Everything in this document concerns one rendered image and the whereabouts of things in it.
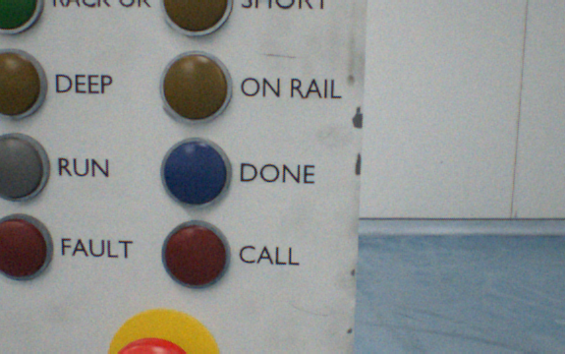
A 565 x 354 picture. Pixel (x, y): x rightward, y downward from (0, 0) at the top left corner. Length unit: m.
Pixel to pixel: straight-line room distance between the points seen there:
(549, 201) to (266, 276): 4.38
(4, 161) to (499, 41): 4.18
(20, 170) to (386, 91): 3.92
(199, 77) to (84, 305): 0.12
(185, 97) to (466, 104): 4.08
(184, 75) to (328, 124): 0.06
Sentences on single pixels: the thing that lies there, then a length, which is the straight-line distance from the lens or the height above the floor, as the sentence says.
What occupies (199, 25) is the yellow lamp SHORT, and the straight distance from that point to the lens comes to 0.27.
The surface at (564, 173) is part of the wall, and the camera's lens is 4.65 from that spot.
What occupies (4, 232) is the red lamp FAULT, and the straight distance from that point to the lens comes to 0.31.
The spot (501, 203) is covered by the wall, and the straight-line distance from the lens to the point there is 4.50.
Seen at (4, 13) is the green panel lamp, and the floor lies 1.04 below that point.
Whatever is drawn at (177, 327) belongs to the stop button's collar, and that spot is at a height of 0.91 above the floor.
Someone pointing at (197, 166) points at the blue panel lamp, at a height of 0.98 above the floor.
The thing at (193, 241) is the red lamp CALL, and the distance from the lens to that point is 0.28.
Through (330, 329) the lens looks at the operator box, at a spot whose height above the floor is 0.91.
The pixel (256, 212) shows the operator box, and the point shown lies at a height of 0.96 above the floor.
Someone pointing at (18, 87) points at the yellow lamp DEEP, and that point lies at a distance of 0.29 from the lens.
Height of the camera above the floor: 1.02
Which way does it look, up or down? 9 degrees down
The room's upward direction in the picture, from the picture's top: 1 degrees clockwise
